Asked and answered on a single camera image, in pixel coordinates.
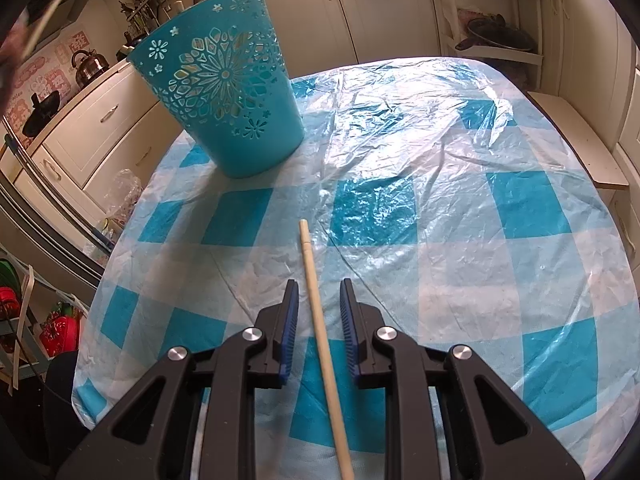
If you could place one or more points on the black pan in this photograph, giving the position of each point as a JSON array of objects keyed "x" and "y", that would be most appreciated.
[{"x": 42, "y": 112}]

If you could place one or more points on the wooden bench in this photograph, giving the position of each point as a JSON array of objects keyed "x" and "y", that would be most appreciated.
[{"x": 580, "y": 140}]

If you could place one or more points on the stainless steel appliance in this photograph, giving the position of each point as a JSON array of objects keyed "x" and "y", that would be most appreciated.
[{"x": 45, "y": 230}]

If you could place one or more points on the wall utensil rail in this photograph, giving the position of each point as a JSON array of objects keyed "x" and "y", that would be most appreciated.
[{"x": 145, "y": 5}]

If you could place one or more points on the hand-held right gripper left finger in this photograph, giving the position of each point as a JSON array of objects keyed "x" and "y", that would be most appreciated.
[{"x": 290, "y": 332}]

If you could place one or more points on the cream cupboard doors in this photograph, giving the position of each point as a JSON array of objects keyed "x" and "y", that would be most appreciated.
[{"x": 350, "y": 15}]

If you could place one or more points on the white shelf rack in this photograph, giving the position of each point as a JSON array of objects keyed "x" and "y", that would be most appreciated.
[{"x": 535, "y": 15}]

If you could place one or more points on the dark pot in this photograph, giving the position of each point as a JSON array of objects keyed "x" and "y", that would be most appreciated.
[{"x": 495, "y": 35}]

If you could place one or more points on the cream drawer cabinet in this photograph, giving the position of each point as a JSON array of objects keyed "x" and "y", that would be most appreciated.
[{"x": 100, "y": 135}]

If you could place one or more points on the long wooden chopstick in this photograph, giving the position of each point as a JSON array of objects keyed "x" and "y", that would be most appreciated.
[
  {"x": 55, "y": 7},
  {"x": 320, "y": 335}
]

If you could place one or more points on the steel kettle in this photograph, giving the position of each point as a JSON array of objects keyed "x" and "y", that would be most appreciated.
[{"x": 91, "y": 65}]

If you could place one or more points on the teal perforated plastic basket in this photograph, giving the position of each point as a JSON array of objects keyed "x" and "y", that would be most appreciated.
[{"x": 240, "y": 135}]

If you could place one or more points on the clear plastic bag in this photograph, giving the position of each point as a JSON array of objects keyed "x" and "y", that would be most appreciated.
[{"x": 120, "y": 195}]

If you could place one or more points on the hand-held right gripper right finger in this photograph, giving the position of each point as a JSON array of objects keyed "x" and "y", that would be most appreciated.
[{"x": 349, "y": 332}]

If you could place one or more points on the blue white checkered tablecloth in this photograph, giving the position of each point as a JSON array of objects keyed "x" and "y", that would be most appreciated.
[{"x": 450, "y": 220}]

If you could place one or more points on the black chair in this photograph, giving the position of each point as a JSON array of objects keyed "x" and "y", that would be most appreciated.
[{"x": 60, "y": 390}]

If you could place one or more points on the red plastic container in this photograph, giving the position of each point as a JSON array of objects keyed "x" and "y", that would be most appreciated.
[{"x": 60, "y": 331}]

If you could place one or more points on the white plastic strip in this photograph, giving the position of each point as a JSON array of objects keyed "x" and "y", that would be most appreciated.
[{"x": 22, "y": 320}]

